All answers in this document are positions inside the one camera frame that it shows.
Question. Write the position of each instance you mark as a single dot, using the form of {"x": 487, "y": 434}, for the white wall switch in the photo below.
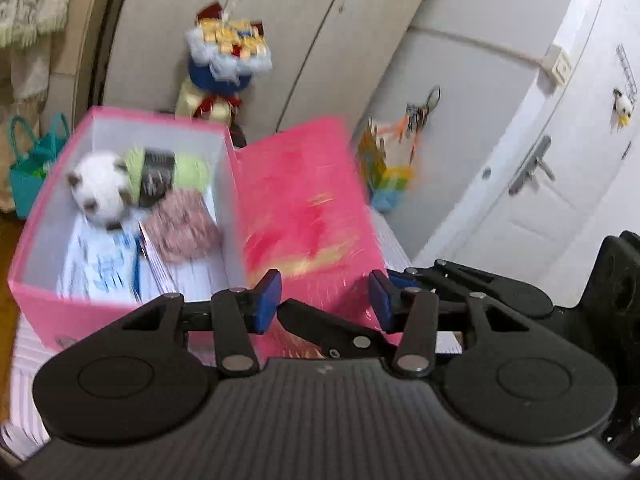
{"x": 558, "y": 64}

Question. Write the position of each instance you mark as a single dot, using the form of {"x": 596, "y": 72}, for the colourful hanging gift bag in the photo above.
{"x": 385, "y": 170}

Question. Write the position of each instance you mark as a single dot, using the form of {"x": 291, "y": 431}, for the striped bed sheet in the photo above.
{"x": 20, "y": 410}

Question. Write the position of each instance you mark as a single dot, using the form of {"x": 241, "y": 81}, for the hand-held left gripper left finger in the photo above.
{"x": 267, "y": 301}

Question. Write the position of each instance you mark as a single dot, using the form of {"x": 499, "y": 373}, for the white door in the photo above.
{"x": 575, "y": 170}

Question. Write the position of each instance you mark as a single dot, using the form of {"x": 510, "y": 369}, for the white duck wall hook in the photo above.
{"x": 624, "y": 105}

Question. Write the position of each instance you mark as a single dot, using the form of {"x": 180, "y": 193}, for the pink cardboard box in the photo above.
{"x": 40, "y": 305}

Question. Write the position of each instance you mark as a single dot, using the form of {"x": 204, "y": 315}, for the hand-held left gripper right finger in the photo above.
{"x": 382, "y": 302}

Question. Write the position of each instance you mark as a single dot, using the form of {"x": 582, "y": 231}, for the green yarn ball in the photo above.
{"x": 192, "y": 172}

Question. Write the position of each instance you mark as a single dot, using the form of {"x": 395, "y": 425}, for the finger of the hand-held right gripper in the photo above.
{"x": 325, "y": 327}
{"x": 450, "y": 280}

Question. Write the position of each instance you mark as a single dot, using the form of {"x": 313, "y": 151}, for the pink box lid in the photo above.
{"x": 305, "y": 210}

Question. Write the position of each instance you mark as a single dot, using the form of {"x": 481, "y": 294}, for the flower bouquet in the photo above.
{"x": 227, "y": 55}

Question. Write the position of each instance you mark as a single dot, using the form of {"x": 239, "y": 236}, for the white panda plush toy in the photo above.
{"x": 100, "y": 192}

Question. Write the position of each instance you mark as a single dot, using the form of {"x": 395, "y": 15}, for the pink floral fabric scrunchie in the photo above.
{"x": 182, "y": 227}

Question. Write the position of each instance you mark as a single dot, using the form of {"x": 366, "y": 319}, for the dark stool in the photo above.
{"x": 239, "y": 136}

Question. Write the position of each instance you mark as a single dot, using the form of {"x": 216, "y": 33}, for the teal woven bag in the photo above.
{"x": 30, "y": 180}

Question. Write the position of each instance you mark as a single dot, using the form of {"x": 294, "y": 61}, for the white blue tissue packet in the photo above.
{"x": 100, "y": 270}

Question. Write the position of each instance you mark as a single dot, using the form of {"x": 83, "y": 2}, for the grey wardrobe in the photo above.
{"x": 320, "y": 35}

